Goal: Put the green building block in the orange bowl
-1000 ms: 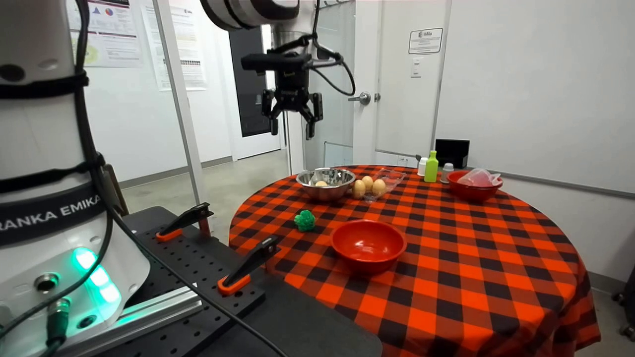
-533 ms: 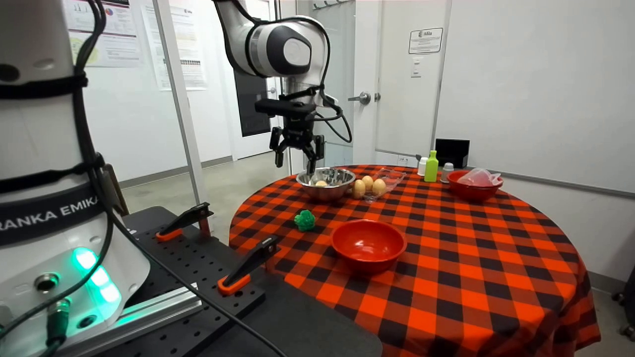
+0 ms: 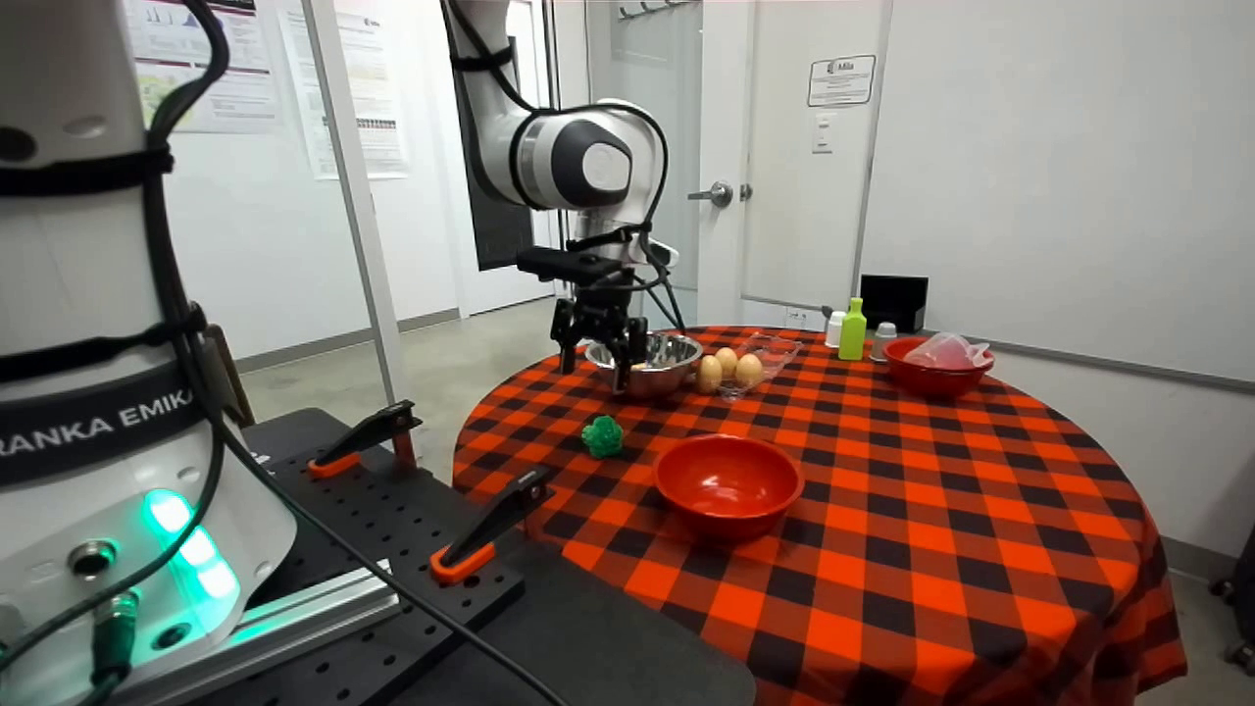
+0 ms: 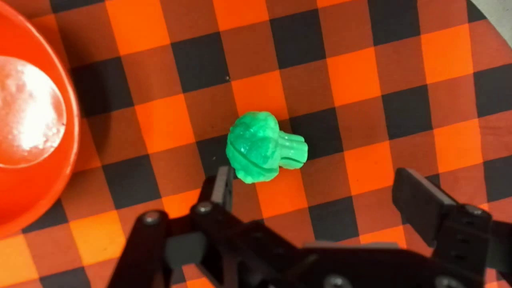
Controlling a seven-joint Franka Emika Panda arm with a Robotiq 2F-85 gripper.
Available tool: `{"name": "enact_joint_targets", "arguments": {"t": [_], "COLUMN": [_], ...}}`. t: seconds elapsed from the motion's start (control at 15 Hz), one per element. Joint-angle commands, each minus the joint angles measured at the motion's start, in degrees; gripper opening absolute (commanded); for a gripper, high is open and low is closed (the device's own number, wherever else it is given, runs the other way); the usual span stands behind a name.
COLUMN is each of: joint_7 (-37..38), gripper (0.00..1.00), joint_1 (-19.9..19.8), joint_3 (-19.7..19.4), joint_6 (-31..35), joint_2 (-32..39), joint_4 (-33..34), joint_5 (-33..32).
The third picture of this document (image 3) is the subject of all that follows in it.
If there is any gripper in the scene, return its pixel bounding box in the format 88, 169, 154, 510
550, 275, 651, 397

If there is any steel bowl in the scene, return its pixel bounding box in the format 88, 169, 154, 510
584, 331, 705, 399

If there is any green building block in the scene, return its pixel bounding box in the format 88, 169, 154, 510
580, 415, 626, 461

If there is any orange bowl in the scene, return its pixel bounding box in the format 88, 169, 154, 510
653, 433, 806, 544

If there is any red bowl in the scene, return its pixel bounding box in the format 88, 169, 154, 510
881, 336, 996, 400

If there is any clear plastic tray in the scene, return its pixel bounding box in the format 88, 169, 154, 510
714, 332, 804, 404

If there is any black and orange clamp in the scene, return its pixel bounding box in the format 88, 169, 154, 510
306, 399, 426, 482
428, 465, 558, 587

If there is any white door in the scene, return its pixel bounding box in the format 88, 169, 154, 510
738, 0, 894, 312

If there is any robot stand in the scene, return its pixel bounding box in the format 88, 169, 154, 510
118, 407, 758, 706

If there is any green bottle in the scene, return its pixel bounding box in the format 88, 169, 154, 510
837, 296, 869, 363

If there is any black box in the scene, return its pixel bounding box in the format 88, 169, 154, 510
858, 274, 930, 335

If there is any clear plastic bag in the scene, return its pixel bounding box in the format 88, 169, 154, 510
903, 331, 992, 372

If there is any door sign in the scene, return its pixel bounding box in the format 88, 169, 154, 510
806, 54, 878, 109

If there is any red black checkered tablecloth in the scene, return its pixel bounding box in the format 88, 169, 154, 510
451, 325, 1188, 706

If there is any office chair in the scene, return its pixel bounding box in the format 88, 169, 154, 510
1209, 522, 1255, 680

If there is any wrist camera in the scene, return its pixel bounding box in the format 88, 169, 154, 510
516, 246, 629, 288

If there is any metal frame post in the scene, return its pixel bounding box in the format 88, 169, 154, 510
298, 0, 409, 409

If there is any black cable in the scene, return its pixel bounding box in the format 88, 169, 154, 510
201, 412, 575, 706

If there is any wall poster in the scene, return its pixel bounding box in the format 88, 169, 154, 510
122, 0, 286, 135
276, 0, 411, 182

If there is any coat hook rail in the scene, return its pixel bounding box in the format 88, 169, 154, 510
617, 0, 703, 22

